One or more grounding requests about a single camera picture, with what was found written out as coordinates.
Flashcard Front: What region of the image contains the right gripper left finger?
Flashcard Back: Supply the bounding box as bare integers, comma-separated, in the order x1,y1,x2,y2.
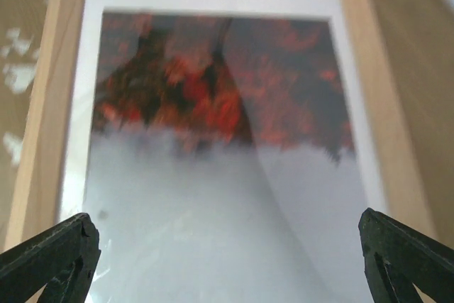
1,213,101,303

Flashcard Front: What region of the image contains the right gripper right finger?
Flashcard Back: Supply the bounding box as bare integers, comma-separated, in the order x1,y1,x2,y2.
358,208,453,303

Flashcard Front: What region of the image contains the light wooden picture frame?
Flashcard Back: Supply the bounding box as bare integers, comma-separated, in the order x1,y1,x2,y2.
4,0,453,249

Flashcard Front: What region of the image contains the clear plastic frame sheet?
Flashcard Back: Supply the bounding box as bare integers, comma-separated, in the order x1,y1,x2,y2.
58,0,389,303

